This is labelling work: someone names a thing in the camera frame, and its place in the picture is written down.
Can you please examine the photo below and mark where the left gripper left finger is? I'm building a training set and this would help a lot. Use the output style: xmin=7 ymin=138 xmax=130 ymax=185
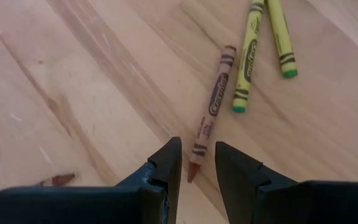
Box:
xmin=0 ymin=136 xmax=183 ymax=224

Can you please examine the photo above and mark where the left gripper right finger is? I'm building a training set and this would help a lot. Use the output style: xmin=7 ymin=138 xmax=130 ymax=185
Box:
xmin=214 ymin=141 xmax=358 ymax=224

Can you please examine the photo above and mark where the brown crayon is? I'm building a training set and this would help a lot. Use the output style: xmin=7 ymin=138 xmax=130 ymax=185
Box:
xmin=186 ymin=45 xmax=237 ymax=184
xmin=35 ymin=173 xmax=76 ymax=187

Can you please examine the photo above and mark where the yellow-green crayon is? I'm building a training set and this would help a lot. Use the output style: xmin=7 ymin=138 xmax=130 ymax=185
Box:
xmin=231 ymin=0 xmax=265 ymax=114
xmin=265 ymin=0 xmax=299 ymax=79

